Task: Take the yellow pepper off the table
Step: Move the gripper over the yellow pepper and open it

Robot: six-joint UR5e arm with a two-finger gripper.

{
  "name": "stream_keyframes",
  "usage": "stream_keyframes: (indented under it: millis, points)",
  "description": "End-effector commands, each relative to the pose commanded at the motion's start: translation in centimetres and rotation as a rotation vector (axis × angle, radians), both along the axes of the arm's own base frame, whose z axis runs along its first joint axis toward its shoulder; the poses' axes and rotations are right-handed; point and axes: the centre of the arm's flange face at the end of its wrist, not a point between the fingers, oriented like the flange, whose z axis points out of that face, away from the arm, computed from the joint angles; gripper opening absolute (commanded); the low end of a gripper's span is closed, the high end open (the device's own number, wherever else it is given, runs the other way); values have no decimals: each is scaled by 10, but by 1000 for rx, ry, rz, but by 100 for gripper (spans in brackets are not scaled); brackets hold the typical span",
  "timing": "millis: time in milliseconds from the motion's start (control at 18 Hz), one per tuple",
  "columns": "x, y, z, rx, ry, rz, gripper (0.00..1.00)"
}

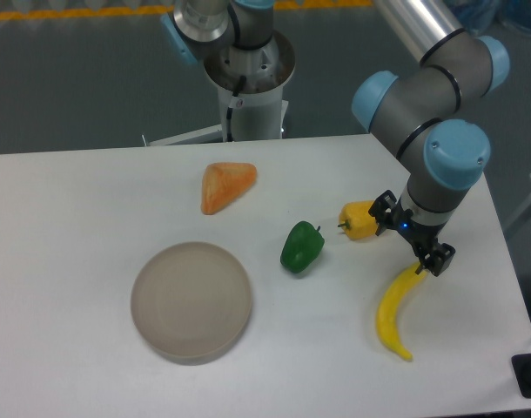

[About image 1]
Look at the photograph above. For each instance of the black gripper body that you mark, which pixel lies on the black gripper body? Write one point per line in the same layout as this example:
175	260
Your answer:
422	237

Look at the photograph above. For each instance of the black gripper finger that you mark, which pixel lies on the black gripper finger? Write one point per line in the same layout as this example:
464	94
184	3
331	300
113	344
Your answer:
435	259
383	211

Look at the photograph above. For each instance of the yellow bell pepper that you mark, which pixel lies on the yellow bell pepper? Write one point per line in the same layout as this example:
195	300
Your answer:
355	220

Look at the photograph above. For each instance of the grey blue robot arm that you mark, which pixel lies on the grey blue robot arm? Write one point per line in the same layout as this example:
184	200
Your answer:
413	118

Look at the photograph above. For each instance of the green bell pepper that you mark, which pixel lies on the green bell pepper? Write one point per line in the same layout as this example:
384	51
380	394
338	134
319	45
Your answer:
303	245

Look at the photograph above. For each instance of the yellow banana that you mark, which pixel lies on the yellow banana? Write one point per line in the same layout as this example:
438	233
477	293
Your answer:
386	317

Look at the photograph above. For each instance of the black device at table edge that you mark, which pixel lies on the black device at table edge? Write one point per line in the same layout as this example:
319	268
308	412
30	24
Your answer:
522	369

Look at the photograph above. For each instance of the orange triangular bread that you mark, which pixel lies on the orange triangular bread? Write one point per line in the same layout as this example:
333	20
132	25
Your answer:
223	183

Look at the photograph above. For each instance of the beige round plate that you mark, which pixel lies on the beige round plate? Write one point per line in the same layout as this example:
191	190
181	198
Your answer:
191	302

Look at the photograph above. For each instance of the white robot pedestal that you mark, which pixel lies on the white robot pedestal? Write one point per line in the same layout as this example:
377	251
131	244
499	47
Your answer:
250	88

